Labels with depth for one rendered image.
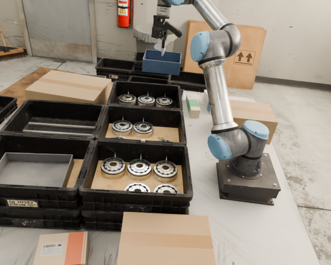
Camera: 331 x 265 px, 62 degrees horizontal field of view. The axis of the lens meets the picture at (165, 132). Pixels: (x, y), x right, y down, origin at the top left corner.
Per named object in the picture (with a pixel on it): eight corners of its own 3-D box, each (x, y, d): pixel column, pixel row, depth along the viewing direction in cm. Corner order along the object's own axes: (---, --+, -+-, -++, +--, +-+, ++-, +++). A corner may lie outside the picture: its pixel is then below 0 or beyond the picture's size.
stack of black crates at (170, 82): (203, 113, 302) (210, 74, 277) (203, 128, 277) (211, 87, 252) (166, 108, 303) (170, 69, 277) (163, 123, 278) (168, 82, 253)
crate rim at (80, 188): (186, 149, 122) (187, 144, 121) (193, 202, 98) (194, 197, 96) (94, 143, 120) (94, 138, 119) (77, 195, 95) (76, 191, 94)
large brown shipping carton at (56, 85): (112, 106, 187) (111, 79, 175) (95, 131, 162) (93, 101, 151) (55, 97, 190) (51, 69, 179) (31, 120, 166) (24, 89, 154)
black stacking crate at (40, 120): (106, 123, 150) (105, 105, 143) (95, 160, 125) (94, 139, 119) (31, 119, 147) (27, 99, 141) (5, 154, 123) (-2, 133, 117)
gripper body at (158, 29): (153, 37, 158) (154, 13, 153) (167, 38, 158) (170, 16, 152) (151, 38, 151) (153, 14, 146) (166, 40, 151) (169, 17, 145)
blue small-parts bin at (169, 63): (179, 64, 161) (181, 52, 157) (178, 75, 149) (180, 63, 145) (145, 60, 161) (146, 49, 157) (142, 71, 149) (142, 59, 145)
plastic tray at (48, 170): (74, 163, 119) (72, 154, 117) (62, 199, 103) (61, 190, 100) (8, 161, 117) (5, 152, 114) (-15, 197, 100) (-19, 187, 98)
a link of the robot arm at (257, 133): (269, 154, 125) (277, 129, 117) (245, 161, 120) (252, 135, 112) (251, 139, 134) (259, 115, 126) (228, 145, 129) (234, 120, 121)
